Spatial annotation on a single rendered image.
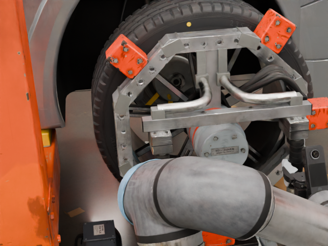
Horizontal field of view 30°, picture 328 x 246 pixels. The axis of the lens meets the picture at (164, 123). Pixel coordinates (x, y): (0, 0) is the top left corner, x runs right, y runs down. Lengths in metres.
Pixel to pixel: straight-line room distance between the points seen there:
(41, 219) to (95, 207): 1.43
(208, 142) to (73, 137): 2.29
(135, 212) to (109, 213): 1.94
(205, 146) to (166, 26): 0.35
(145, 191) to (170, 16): 0.78
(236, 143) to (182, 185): 0.66
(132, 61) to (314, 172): 0.54
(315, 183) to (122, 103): 0.55
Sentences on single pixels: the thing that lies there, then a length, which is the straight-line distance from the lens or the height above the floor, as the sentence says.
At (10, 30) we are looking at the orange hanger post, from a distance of 1.43.
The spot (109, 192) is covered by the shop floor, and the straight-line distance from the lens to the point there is 3.16.
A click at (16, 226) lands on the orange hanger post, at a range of 1.63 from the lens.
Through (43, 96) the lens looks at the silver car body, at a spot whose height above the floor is 0.86.
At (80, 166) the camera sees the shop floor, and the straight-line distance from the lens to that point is 3.44.
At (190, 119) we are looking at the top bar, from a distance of 1.48.
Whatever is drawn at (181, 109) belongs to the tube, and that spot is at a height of 1.00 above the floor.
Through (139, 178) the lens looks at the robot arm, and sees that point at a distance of 1.03.
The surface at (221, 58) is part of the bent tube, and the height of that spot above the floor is 1.06.
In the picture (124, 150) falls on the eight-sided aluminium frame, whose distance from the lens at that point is 1.70.
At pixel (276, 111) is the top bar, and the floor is 0.97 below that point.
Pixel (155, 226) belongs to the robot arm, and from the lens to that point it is 1.02.
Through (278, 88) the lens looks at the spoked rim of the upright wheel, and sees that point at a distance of 1.86.
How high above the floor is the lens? 1.56
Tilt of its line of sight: 24 degrees down
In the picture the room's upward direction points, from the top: 3 degrees counter-clockwise
